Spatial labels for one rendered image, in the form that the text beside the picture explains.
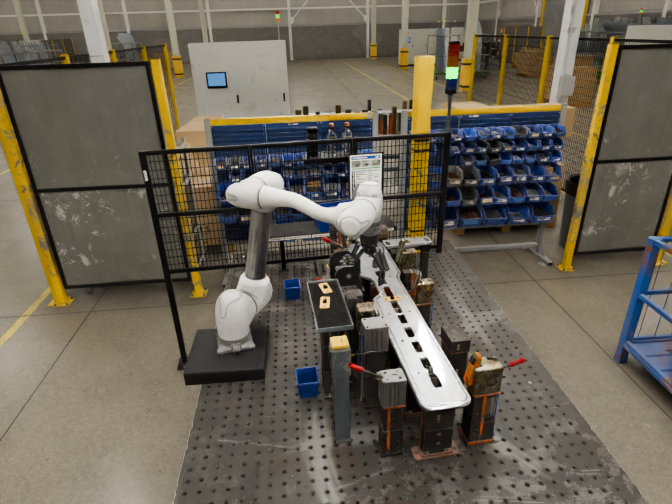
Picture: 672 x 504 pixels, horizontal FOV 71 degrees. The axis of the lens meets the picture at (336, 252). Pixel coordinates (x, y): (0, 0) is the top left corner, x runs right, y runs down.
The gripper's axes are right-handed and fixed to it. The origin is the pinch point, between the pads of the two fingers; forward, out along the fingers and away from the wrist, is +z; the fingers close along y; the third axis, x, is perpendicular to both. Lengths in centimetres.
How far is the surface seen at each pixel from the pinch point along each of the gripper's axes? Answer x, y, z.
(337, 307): -20.4, 1.7, 5.0
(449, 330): 13.6, 32.4, 18.2
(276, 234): 25, -101, 18
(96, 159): -16, -277, -8
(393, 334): -1.4, 15.2, 21.0
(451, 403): -18, 55, 21
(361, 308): -5.2, 0.4, 13.0
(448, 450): -13, 53, 50
